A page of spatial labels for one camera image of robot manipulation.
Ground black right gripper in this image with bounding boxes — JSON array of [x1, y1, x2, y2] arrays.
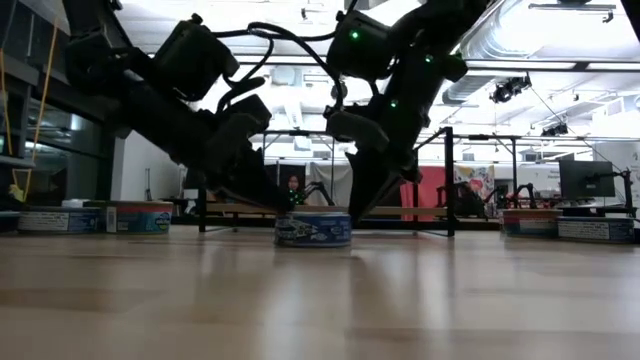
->
[[347, 94, 432, 224]]

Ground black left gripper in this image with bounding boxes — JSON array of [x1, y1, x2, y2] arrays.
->
[[149, 107, 296, 213]]

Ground gold-lid blue red can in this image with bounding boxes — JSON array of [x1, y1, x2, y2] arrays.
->
[[84, 200, 174, 235], [501, 208, 564, 238]]

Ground wooden shelf black metal legs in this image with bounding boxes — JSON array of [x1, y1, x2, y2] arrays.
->
[[197, 126, 456, 238]]

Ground person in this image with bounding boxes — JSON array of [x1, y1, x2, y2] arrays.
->
[[285, 174, 307, 206]]

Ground colourful poster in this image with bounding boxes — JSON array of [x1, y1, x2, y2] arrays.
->
[[452, 164, 496, 202]]

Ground long ceiling light bar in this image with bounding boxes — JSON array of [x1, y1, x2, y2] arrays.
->
[[234, 53, 640, 72]]

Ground black background monitor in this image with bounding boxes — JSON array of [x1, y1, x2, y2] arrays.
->
[[558, 159, 617, 200]]

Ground black background table frame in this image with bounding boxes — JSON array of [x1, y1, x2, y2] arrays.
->
[[262, 130, 337, 201], [452, 133, 524, 211]]

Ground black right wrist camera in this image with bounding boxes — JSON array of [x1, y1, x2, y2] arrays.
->
[[324, 110, 392, 154]]

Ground black metal table frame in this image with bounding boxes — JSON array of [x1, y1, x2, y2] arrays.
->
[[172, 213, 504, 232]]

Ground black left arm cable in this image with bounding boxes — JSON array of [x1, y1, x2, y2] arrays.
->
[[214, 29, 276, 116]]

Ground silver ventilation duct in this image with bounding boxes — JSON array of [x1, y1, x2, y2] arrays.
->
[[442, 0, 566, 106]]

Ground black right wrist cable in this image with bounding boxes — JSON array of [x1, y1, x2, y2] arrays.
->
[[247, 0, 361, 119]]

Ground yellow cable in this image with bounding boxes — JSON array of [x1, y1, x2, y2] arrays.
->
[[22, 19, 60, 204]]

